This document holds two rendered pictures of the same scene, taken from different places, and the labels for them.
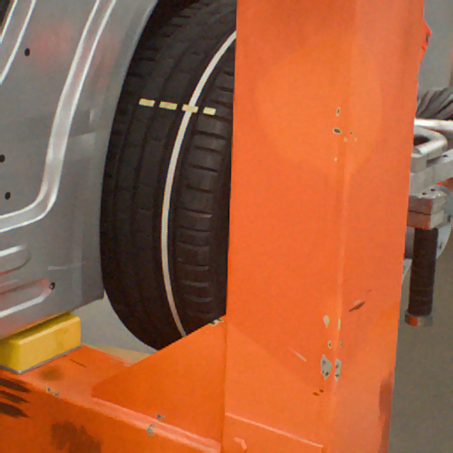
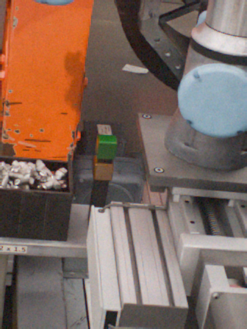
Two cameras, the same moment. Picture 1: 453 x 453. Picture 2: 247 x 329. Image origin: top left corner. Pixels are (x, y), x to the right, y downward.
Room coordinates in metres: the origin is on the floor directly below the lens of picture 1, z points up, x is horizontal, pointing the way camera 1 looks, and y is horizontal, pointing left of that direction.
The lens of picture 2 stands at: (0.23, -1.52, 1.46)
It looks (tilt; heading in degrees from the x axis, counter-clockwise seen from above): 28 degrees down; 45
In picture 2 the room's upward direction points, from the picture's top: 9 degrees clockwise
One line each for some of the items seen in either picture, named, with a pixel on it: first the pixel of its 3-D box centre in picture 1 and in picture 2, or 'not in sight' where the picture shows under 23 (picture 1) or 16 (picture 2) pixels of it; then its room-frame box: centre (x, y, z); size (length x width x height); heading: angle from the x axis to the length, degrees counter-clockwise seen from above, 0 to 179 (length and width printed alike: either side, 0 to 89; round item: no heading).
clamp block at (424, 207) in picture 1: (410, 204); not in sight; (1.66, -0.27, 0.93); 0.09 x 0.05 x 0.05; 55
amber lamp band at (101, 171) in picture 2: not in sight; (103, 168); (1.34, -0.36, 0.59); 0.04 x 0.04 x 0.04; 55
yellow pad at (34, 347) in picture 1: (19, 333); not in sight; (1.65, 0.30, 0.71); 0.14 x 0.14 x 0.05; 55
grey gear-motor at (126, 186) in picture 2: not in sight; (96, 188); (1.68, 0.00, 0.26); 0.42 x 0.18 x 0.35; 55
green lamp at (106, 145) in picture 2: not in sight; (106, 147); (1.34, -0.36, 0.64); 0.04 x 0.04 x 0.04; 55
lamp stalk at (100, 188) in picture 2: not in sight; (101, 183); (1.34, -0.36, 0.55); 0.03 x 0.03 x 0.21; 55
